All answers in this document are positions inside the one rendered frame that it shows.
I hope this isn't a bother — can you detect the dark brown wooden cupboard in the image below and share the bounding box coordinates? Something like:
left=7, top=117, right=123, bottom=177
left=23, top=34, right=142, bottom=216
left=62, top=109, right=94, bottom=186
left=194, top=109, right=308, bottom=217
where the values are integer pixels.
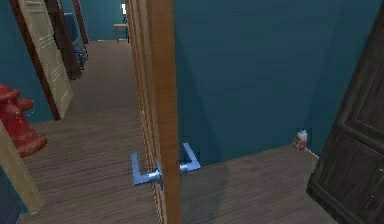
left=305, top=2, right=384, bottom=224

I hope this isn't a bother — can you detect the cream panelled room door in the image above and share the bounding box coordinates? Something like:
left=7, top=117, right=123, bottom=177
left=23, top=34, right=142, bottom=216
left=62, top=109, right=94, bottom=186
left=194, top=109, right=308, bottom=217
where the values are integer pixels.
left=8, top=0, right=75, bottom=122

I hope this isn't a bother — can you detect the small wooden side table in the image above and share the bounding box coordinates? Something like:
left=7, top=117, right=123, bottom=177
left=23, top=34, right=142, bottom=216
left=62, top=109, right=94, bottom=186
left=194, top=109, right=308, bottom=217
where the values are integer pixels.
left=113, top=22, right=130, bottom=45

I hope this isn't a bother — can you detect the silver lever door handle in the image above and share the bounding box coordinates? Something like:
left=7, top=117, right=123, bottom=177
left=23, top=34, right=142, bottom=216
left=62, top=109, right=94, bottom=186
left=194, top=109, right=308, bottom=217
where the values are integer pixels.
left=130, top=152, right=163, bottom=186
left=179, top=142, right=202, bottom=173

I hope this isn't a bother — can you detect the light wooden furniture edge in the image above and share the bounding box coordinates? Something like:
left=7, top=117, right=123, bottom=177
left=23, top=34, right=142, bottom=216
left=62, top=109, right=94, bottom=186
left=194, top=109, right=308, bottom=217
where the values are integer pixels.
left=0, top=120, right=46, bottom=215

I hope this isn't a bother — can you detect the orange wooden room door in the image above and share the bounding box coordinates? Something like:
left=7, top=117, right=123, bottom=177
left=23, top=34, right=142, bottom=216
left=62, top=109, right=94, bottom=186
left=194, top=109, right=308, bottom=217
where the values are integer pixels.
left=124, top=0, right=183, bottom=224

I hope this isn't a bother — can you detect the blue armchair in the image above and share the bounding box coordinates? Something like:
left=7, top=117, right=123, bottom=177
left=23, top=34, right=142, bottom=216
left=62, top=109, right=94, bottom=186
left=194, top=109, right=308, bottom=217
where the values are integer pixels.
left=63, top=12, right=90, bottom=71

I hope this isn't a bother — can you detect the red fire hydrant statue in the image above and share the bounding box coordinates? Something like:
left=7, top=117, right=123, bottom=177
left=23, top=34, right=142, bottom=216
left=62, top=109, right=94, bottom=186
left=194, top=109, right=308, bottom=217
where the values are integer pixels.
left=0, top=83, right=48, bottom=159

